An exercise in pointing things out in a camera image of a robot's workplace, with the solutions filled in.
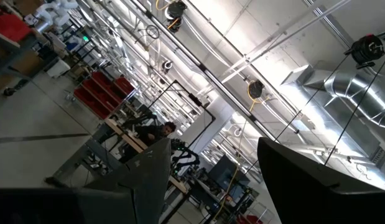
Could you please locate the yellow hanging cable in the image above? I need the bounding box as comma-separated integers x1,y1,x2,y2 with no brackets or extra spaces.
212,133,246,220

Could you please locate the black hanging cable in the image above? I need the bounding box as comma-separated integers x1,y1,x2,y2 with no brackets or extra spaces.
323,52,385,166
244,55,351,174

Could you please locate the wooden workbench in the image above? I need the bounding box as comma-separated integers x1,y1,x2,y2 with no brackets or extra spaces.
103,118,149,152

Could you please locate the person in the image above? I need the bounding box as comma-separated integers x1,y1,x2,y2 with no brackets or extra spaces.
134,121,177,147

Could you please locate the grey metal table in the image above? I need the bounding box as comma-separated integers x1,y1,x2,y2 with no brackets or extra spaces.
45,124,132,187

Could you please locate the black rectangular frame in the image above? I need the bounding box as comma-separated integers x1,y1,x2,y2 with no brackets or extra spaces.
147,80,216,149

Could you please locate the red crate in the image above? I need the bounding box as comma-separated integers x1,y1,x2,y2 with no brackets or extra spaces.
0,9,33,43

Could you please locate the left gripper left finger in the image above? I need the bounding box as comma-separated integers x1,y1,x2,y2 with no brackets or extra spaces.
0,138,172,224

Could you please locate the white box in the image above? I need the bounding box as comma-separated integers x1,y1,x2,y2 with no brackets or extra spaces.
45,58,71,78

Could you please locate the black ceiling cable reel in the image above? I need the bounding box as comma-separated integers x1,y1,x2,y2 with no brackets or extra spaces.
247,80,265,100
165,1,188,34
344,33,385,70

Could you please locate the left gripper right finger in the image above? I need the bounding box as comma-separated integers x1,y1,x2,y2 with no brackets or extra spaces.
257,136,385,224

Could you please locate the silver ventilation duct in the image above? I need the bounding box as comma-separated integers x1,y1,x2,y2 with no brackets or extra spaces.
281,63,385,130

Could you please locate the ceiling light strip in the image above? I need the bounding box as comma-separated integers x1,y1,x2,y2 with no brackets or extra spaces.
111,0,277,142

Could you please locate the red storage bin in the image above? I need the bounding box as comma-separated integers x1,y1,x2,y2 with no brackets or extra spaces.
86,71,123,108
113,76,136,96
73,86,111,120

